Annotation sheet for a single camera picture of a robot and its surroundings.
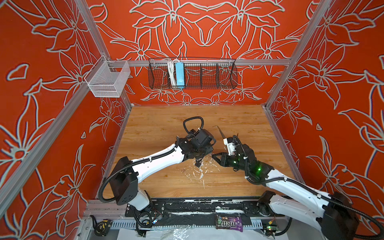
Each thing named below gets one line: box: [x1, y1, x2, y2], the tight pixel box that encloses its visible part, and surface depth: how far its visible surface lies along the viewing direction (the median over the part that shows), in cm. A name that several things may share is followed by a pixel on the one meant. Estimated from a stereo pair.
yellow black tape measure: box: [89, 215, 113, 237], surface depth 68 cm
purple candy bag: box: [215, 214, 243, 232], surface depth 70 cm
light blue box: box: [175, 62, 185, 89], surface depth 92 cm
